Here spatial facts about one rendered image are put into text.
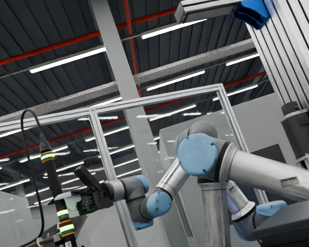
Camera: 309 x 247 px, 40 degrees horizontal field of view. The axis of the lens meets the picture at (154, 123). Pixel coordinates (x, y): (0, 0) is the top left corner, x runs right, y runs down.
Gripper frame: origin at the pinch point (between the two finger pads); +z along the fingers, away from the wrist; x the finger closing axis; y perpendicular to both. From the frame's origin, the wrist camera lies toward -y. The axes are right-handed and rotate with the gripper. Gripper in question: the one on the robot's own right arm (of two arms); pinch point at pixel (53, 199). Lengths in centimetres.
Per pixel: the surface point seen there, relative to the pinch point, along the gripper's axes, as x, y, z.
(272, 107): 122, -57, -274
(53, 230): 20.0, 8.0, -4.1
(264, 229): -67, 28, -19
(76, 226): 10.4, 9.6, -9.5
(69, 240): -1.8, 14.3, -0.9
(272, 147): 129, -22, -261
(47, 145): -1.9, -17.9, -1.8
